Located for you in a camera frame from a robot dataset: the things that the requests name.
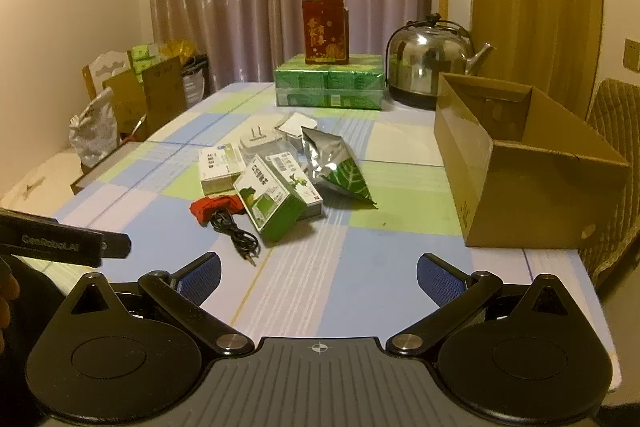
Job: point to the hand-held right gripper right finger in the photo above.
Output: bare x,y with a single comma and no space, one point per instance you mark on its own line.
437,279

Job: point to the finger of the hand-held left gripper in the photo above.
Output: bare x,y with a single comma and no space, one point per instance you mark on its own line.
117,245

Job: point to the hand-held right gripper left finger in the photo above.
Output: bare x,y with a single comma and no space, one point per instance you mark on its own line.
200,278

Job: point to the white medicine box green stripe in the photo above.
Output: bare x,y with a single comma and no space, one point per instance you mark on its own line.
215,167

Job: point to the brown cardboard box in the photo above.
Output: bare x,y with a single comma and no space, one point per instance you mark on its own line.
525,197

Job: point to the white barcode medicine box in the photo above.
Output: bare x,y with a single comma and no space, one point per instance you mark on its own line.
290,164

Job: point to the silver foil pouch green leaf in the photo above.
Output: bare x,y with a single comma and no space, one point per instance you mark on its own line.
325,152

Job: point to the cream sheet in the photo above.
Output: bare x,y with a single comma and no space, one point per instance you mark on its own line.
35,182

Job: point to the open brown white-lined box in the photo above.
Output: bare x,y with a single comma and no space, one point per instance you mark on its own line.
100,172

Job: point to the checked tablecloth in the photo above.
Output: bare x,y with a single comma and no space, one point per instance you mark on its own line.
350,267

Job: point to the silver crumpled bag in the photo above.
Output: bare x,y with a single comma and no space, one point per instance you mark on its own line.
92,132

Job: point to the plain cardboard box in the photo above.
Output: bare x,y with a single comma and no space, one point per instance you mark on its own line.
122,102

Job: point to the white power adapter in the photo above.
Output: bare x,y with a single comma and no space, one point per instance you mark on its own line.
252,142

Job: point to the printed cardboard box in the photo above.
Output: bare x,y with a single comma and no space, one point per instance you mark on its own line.
162,97

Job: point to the metal bucket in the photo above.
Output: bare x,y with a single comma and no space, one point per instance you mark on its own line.
194,82

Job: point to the white carved chair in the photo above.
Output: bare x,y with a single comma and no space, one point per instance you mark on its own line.
107,62

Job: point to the stack of green boxes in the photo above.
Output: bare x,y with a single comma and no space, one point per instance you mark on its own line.
145,54

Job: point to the yellow plastic bag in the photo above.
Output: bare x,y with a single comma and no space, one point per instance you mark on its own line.
177,49

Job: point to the green tissue multipack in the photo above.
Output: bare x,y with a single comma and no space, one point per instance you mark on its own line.
325,82

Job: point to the stainless steel kettle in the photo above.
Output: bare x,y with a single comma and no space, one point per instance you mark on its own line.
425,52

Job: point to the red gift box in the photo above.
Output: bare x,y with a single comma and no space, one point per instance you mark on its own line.
325,32

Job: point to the wall socket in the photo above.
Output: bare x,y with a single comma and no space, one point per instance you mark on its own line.
632,55

